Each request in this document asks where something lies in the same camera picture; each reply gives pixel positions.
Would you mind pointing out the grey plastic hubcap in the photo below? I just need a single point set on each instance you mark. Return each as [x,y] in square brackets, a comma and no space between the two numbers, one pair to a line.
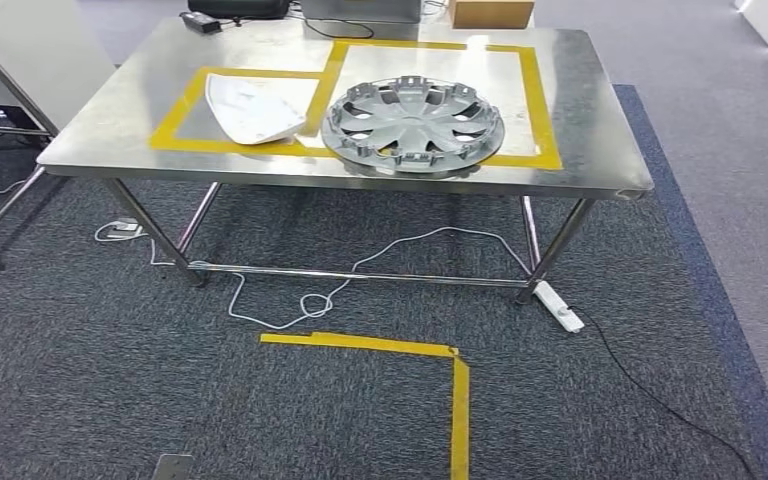
[417,126]

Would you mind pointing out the white plastic shell part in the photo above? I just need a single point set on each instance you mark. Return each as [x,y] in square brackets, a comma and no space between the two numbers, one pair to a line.
[251,109]

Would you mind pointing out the stainless steel workbench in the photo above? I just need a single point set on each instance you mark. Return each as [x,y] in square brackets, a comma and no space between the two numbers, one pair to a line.
[589,132]

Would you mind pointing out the yellow floor tape strip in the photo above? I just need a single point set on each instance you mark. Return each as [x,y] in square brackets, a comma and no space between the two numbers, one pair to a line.
[460,411]

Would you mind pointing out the white power strip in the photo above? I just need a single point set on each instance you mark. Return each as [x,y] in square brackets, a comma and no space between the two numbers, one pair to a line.
[559,308]

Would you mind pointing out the large yellow tape rectangle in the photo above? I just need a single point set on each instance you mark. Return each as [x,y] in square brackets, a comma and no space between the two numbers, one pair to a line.
[538,99]

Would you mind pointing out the silver laptop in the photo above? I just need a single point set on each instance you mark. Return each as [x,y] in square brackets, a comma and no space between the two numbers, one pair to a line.
[357,10]

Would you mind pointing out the small yellow tape rectangle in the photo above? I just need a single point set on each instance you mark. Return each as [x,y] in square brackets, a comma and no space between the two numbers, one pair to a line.
[165,132]

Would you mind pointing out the brown cardboard box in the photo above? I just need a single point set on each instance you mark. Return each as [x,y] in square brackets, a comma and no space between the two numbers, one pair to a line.
[490,13]

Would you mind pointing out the black carrying case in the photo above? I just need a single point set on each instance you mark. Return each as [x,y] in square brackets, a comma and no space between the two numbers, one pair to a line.
[238,6]

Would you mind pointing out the black power adapter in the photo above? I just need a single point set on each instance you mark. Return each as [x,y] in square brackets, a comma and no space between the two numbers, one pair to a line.
[200,22]

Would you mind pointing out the white cabinet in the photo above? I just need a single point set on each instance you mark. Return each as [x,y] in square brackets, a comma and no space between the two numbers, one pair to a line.
[46,60]

